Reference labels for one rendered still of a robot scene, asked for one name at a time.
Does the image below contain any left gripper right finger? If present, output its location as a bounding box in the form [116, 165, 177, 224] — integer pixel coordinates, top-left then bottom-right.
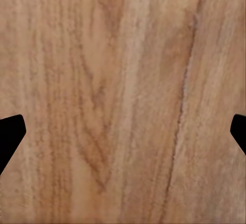
[230, 114, 246, 154]

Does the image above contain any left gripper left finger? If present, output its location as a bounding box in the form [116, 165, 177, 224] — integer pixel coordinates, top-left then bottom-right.
[0, 114, 26, 175]

